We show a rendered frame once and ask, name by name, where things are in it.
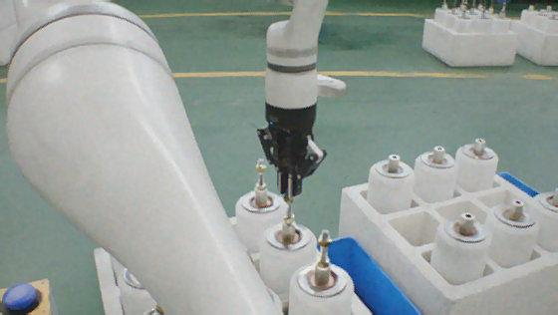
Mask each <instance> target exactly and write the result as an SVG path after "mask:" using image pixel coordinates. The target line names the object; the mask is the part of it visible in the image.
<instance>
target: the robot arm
mask: <svg viewBox="0 0 558 315"><path fill-rule="evenodd" d="M262 1H267V2H273V3H279V4H287V5H294V8H293V13H292V16H291V18H290V20H287V21H280V22H276V23H274V24H272V25H271V26H270V27H269V28H268V30H267V35H266V72H265V82H264V98H265V121H266V122H267V124H268V125H267V126H266V127H264V128H261V129H258V130H257V131H256V133H257V136H258V139H259V142H260V144H261V147H262V149H263V152H264V154H265V157H266V160H267V162H268V164H270V165H271V164H273V165H274V166H275V170H276V171H277V187H278V192H279V193H280V194H284V193H286V189H287V198H289V199H291V200H292V199H294V198H296V197H298V196H299V195H300V194H301V192H302V180H303V179H304V178H306V177H308V176H311V175H313V173H314V172H315V171H316V169H317V168H318V167H319V165H320V164H321V162H322V161H323V160H324V158H325V157H326V155H327V153H326V151H325V150H318V148H317V147H316V146H315V145H314V136H313V132H312V128H313V125H314V123H315V121H316V114H317V96H325V97H334V98H340V97H344V96H346V85H345V83H344V82H340V81H337V80H334V79H330V78H328V77H324V76H321V75H318V74H317V50H318V37H319V33H320V31H319V30H320V26H321V23H322V20H323V17H324V13H325V10H326V7H327V5H328V2H329V0H262ZM12 3H13V6H14V9H15V16H16V19H17V24H18V29H17V32H16V34H15V36H14V39H13V41H12V44H11V50H10V58H9V65H8V70H7V122H6V129H7V139H8V144H9V146H10V150H11V156H12V158H13V161H14V162H15V163H16V165H17V166H18V169H19V170H20V172H21V174H22V175H23V176H24V177H25V179H26V181H28V182H29V183H30V184H31V186H32V187H33V188H34V190H35V191H36V192H37V193H38V194H39V195H40V196H41V197H42V199H43V200H44V201H45V202H46V203H47V204H49V205H50V206H51V207H52V208H54V209H55V210H56V211H57V212H58V213H60V214H61V216H62V217H64V218H65V219H66V220H68V221H69V222H70V223H72V225H73V226H75V227H76V228H77V229H79V230H80V231H81V232H83V233H84V234H85V235H86V236H87V237H88V238H90V239H91V240H92V241H94V242H95V243H96V244H98V245H99V247H101V248H102V249H103V250H104V251H105V252H107V253H108V254H109V255H110V256H112V257H113V258H115V259H116V260H117V261H118V262H119V263H120V264H121V265H122V266H123V267H124V268H126V269H127V270H128V271H129V272H130V273H131V274H132V275H133V276H134V277H135V278H136V280H137V281H138V282H139V283H140V284H141V286H142V287H143V288H144V289H145V290H146V292H147V293H148V294H150V296H151V297H152V298H153V299H154V301H155V302H156V303H157V304H158V306H159V307H160V309H161V310H162V311H163V313H164V314H165V315H280V313H279V312H278V310H277V308H276V307H275V305H274V303H273V301H272V299H271V297H270V295H269V294H268V292H267V290H266V287H265V285H264V283H263V281H262V279H261V277H260V275H259V274H258V272H257V270H256V268H255V266H254V264H253V262H252V261H251V259H250V257H249V256H248V254H247V252H246V250H245V248H244V246H243V244H242V242H241V240H240V238H239V236H238V235H237V233H236V231H235V229H234V227H233V225H232V223H231V221H230V219H229V217H228V215H227V213H226V211H225V209H224V206H223V204H222V202H221V200H220V198H219V196H218V195H217V192H216V190H215V188H214V185H213V183H212V181H211V178H210V176H209V173H208V171H207V168H206V166H205V163H204V161H203V158H202V155H201V153H200V150H199V148H198V145H197V143H196V140H195V138H194V135H193V132H192V130H191V127H190V124H189V121H188V118H187V115H186V113H185V110H184V107H183V104H182V99H181V96H180V94H179V91H178V88H177V86H176V83H175V81H174V79H173V76H172V74H171V72H170V69H169V67H168V64H167V61H166V58H165V56H164V53H163V51H162V49H161V47H160V45H159V43H158V42H157V40H156V37H155V35H154V34H153V32H152V31H151V30H150V29H149V28H148V27H147V26H146V24H145V23H144V21H143V20H142V19H141V18H138V17H137V16H136V15H135V14H134V13H133V12H131V11H130V10H128V9H124V8H123V7H122V6H120V5H118V4H115V3H111V0H13V2H12ZM271 148H272V149H273V154H271V152H270V149H271ZM307 151H308V152H307ZM295 166H297V169H295Z"/></svg>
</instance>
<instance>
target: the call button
mask: <svg viewBox="0 0 558 315"><path fill-rule="evenodd" d="M35 296H36V292H35V288H34V287H33V286H32V285H31V284H28V283H23V284H16V285H13V286H11V287H10V288H9V289H8V290H5V293H4V294H3V296H2V301H3V304H4V306H5V307H7V308H9V309H10V310H14V311H18V310H22V309H26V308H28V307H29V306H30V305H31V304H32V303H33V302H34V298H35Z"/></svg>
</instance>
